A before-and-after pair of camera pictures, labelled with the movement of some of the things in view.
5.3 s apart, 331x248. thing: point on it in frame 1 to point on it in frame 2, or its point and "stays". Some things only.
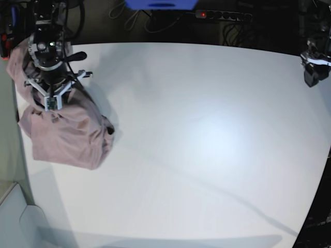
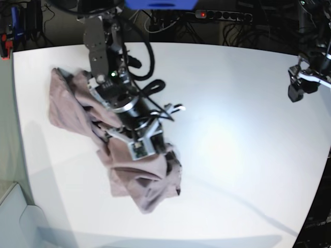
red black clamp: [6, 41] stays
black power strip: [223, 15] stays
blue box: [162, 4] stays
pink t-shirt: [77, 133] to [152, 181]
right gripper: [51, 77] to [141, 122]
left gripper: [314, 73] to [301, 81]
